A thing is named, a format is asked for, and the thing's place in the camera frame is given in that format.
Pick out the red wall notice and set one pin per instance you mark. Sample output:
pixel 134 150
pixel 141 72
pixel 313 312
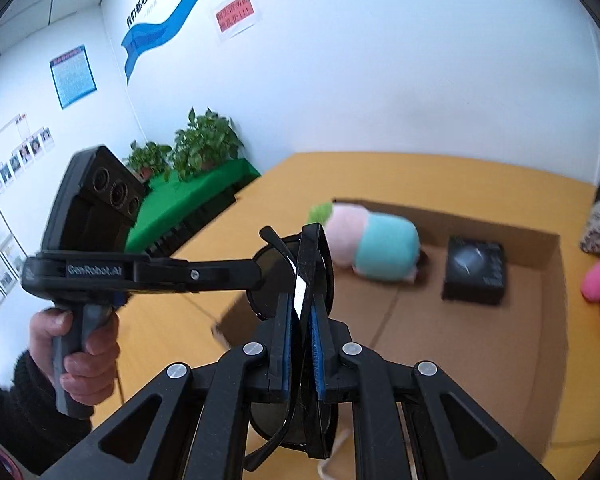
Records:
pixel 235 12

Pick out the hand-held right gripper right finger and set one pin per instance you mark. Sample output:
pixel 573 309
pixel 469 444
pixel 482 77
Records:
pixel 319 360

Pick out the cardboard box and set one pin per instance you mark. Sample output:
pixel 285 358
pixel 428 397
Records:
pixel 455 360

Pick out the person's left hand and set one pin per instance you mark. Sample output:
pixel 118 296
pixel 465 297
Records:
pixel 97 360

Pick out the blue ribbon wall decal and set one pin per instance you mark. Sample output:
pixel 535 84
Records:
pixel 150 35

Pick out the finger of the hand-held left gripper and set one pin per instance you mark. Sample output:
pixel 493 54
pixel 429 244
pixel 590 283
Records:
pixel 205 275

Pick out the person's left forearm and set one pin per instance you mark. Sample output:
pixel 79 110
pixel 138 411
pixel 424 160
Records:
pixel 20 410

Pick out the black sunglasses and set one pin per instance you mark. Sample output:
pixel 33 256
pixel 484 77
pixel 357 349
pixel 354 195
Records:
pixel 272 280

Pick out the row of wall photos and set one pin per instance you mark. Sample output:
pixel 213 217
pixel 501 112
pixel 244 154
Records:
pixel 25 152

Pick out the blue framed wall poster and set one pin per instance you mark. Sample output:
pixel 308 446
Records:
pixel 73 76

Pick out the large potted plant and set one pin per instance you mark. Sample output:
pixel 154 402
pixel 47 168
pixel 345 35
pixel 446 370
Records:
pixel 207 142

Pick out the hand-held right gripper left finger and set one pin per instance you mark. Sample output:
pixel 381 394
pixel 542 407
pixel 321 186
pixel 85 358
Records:
pixel 291 345

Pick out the green cloth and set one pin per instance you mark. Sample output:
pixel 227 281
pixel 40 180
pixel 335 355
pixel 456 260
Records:
pixel 190 200

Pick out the black box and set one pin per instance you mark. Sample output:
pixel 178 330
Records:
pixel 472 270

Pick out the pink and teal plush toy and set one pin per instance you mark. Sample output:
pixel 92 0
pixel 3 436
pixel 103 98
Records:
pixel 385 245

